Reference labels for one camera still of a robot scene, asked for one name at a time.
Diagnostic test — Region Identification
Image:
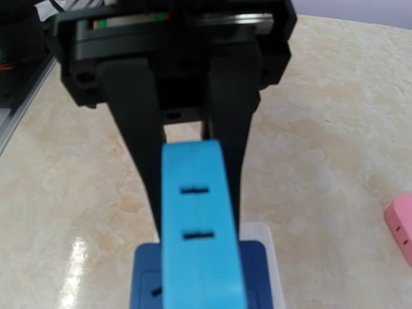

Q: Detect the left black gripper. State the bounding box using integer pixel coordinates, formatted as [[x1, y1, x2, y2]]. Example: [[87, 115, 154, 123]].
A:
[[53, 1, 297, 235]]

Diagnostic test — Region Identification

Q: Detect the white multicolour power strip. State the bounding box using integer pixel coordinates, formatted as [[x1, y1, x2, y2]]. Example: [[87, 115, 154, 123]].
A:
[[240, 221, 286, 309]]

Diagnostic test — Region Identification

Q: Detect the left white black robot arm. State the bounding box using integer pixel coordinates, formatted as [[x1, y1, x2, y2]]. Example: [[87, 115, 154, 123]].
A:
[[1, 1, 297, 229]]

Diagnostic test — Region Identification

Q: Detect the pink flat plug adapter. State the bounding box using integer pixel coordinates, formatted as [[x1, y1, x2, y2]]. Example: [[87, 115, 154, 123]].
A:
[[384, 193, 411, 266]]

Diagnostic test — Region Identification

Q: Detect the light blue adapter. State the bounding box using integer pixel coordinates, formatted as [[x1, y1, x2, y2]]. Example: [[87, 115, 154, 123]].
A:
[[161, 140, 247, 308]]

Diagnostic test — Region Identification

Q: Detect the dark blue cube socket adapter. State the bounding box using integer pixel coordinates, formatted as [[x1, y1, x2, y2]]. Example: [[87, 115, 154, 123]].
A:
[[128, 239, 274, 309]]

